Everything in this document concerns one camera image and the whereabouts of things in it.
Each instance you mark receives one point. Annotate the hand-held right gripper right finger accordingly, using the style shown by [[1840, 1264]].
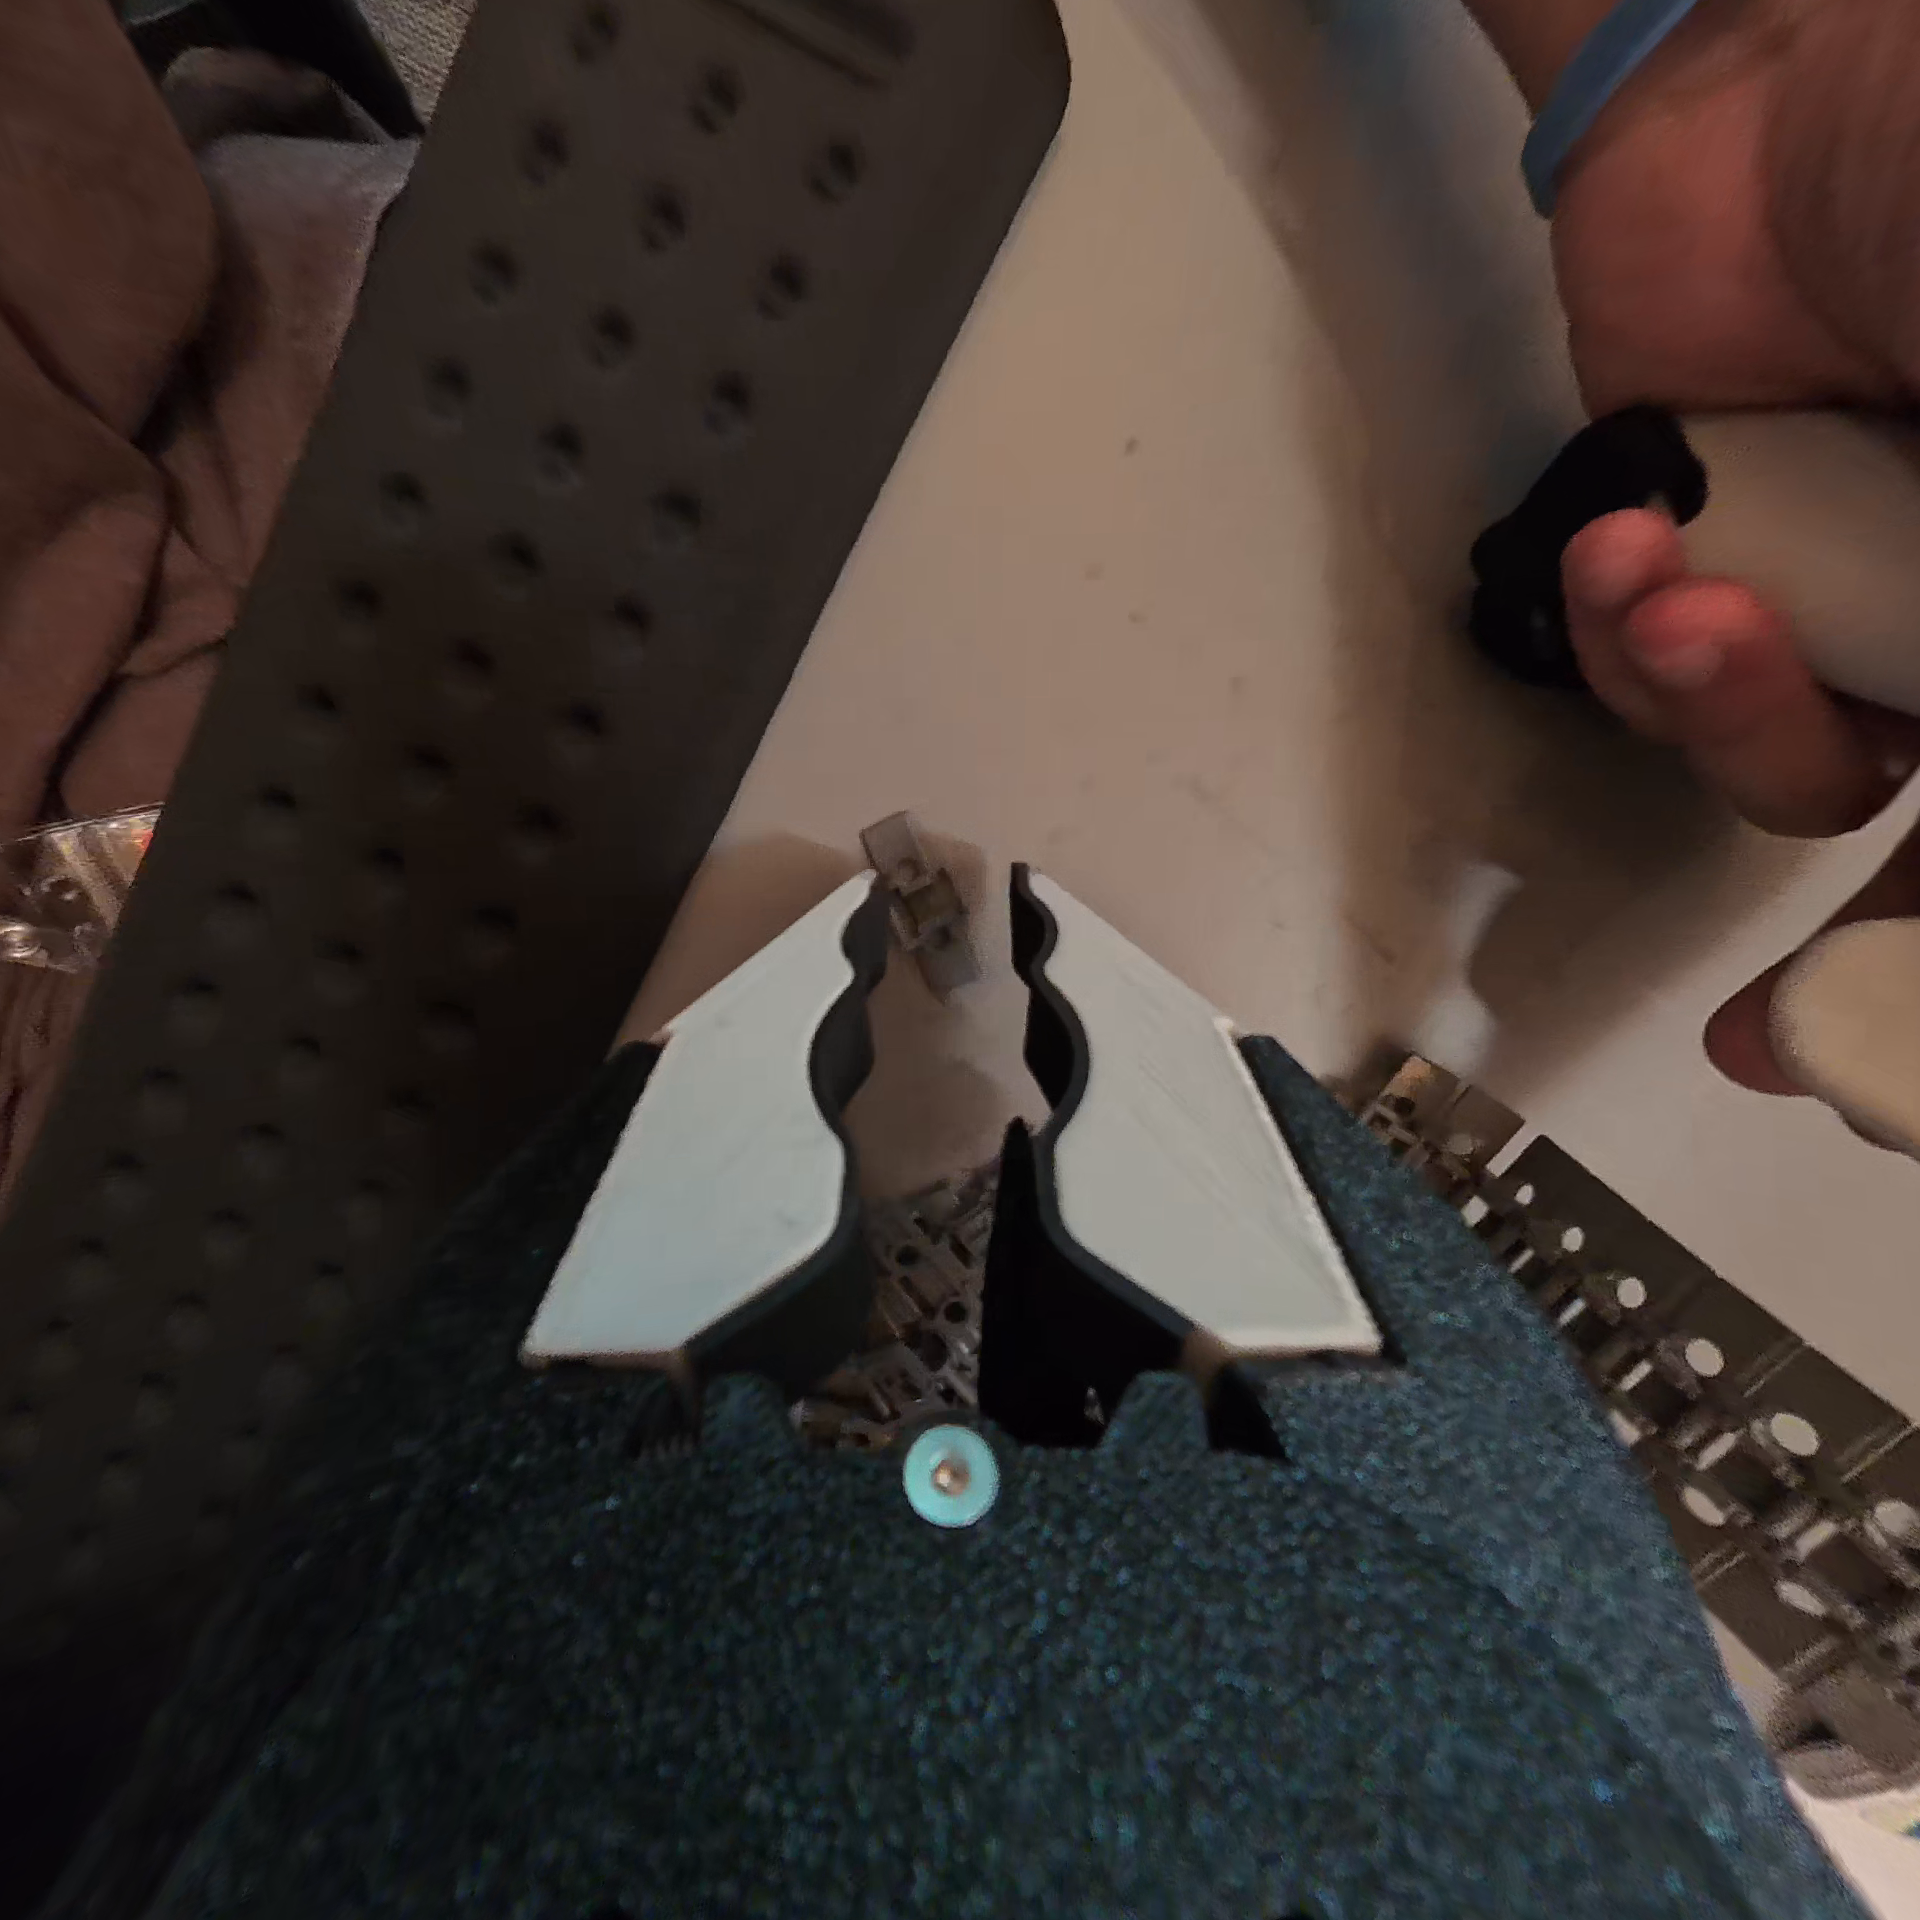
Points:
[[1186, 1185]]

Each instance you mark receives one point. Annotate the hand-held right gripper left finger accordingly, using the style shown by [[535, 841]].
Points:
[[720, 1185]]

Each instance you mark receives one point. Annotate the single grey track link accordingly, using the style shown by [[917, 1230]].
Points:
[[922, 915]]

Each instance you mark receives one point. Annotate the person's left forearm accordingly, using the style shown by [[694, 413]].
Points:
[[1530, 44]]

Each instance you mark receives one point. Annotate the grey desk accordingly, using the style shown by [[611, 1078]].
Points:
[[1200, 524]]

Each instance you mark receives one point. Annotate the person's left hand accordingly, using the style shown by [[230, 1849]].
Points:
[[1771, 224]]

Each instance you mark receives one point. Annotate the blue wristband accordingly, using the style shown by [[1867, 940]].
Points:
[[1575, 135]]

